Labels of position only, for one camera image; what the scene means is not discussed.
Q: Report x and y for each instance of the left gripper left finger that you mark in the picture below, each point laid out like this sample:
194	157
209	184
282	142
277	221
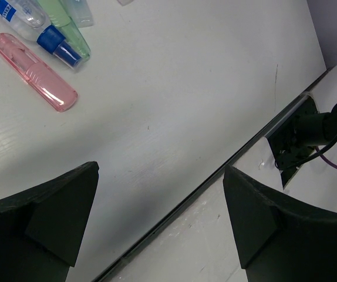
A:
41	228

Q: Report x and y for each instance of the small pink highlighter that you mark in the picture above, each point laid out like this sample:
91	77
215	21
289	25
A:
36	73

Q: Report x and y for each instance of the light blue highlighter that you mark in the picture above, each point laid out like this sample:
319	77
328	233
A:
80	12

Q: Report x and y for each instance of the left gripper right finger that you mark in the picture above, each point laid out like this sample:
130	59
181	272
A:
279	238

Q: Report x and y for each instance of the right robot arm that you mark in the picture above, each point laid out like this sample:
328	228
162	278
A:
327	123

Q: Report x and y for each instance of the small green highlighter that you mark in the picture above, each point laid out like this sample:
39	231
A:
60	18

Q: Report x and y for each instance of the pink purple highlighter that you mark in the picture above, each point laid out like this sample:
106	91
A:
124	2

